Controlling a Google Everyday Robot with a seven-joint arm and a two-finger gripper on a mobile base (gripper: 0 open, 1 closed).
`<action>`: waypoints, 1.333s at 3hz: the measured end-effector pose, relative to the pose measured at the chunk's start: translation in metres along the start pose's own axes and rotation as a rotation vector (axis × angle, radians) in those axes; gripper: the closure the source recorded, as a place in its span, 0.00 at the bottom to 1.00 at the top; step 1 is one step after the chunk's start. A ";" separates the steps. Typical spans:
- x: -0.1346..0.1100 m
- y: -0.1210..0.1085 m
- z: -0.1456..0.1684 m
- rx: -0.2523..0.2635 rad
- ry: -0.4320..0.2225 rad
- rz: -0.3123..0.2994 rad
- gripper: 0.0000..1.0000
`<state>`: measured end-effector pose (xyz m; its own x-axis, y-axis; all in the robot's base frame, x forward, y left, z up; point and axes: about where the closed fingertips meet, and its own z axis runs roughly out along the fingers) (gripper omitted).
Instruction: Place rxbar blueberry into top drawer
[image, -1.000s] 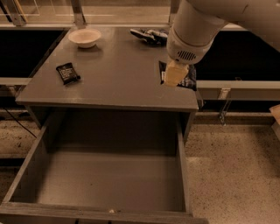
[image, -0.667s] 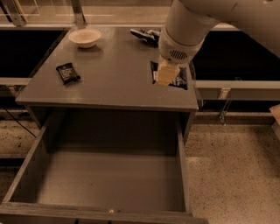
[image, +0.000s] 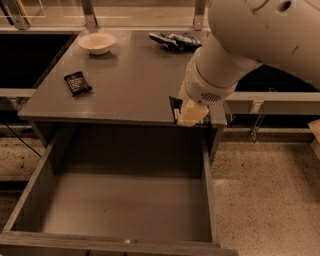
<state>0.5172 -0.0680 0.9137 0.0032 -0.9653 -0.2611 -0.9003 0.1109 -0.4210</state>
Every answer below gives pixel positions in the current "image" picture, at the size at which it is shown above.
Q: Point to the middle metal post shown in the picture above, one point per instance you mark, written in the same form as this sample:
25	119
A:
89	15

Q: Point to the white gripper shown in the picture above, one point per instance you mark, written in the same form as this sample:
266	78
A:
202	89

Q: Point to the open grey top drawer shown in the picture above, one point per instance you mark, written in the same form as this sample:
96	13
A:
113	190

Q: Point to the black snack bar wrapper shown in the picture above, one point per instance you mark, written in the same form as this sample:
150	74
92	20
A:
77	84

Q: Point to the grey cabinet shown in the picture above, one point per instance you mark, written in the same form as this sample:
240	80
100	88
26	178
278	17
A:
127	114

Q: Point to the metal bracket under rail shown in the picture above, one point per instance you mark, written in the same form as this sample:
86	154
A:
256	109

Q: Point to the blue chip bag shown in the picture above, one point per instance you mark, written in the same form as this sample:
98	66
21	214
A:
176	41

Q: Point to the left metal post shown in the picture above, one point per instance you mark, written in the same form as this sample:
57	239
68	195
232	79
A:
18	14

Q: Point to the metal post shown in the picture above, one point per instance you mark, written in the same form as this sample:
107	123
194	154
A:
199	11
18	14
89	15

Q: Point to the right metal post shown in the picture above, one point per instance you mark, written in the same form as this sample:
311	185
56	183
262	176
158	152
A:
199	11

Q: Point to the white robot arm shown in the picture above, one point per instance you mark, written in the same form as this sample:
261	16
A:
245	34

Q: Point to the white bowl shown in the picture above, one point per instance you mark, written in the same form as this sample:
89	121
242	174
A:
98	43

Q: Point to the dark blue rxbar blueberry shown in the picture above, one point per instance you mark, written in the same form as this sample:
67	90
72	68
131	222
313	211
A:
175	105

